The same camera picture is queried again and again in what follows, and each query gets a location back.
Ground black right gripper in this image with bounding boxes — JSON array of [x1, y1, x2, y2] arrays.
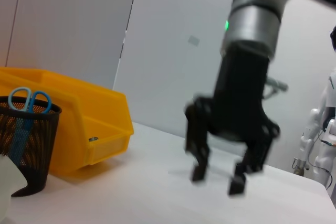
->
[[184, 41, 281, 196]]

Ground blue scissors with sheath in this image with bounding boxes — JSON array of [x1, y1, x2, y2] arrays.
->
[[7, 87, 53, 166]]

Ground black mesh pen holder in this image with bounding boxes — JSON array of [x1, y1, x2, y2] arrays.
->
[[0, 95, 63, 198]]

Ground green glass fruit plate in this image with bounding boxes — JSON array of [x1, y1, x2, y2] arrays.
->
[[0, 154, 30, 224]]

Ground white humanoid robot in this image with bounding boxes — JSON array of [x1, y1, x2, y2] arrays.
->
[[299, 24, 336, 190]]

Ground yellow plastic bin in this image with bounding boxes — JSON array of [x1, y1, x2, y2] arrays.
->
[[0, 67, 135, 177]]

